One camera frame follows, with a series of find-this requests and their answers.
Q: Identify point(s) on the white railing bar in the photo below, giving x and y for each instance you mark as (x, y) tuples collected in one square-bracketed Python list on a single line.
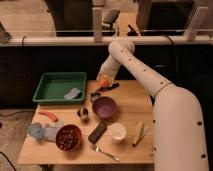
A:
[(90, 41)]

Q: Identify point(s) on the purple bowl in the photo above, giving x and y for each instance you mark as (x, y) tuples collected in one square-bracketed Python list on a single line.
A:
[(105, 107)]

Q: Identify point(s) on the white paper cup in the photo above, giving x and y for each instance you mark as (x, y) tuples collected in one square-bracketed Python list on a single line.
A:
[(117, 132)]

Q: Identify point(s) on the grey sponge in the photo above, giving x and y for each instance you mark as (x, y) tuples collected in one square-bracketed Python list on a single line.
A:
[(72, 94)]

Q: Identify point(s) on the clear plastic lid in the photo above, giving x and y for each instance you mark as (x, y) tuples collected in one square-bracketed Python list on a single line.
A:
[(50, 131)]

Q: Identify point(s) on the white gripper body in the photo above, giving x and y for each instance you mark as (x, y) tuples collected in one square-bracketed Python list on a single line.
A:
[(106, 74)]

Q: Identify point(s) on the orange apple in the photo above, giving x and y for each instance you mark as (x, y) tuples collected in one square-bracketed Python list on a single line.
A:
[(104, 83)]

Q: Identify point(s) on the metal fork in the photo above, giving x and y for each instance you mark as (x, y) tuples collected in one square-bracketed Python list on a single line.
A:
[(97, 149)]

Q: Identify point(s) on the green plastic tray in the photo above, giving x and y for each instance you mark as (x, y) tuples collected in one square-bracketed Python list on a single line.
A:
[(53, 86)]

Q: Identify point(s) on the red bowl with food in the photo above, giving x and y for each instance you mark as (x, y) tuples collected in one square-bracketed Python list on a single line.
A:
[(68, 137)]

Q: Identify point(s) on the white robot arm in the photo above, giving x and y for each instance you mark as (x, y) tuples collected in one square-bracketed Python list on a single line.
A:
[(179, 141)]

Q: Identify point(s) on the orange carrot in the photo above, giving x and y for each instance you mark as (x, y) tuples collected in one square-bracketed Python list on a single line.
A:
[(49, 115)]

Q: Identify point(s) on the small metal cup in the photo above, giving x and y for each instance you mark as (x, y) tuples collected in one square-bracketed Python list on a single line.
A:
[(83, 114)]

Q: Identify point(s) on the black rectangular block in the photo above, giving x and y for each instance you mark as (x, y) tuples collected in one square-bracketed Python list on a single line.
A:
[(97, 133)]

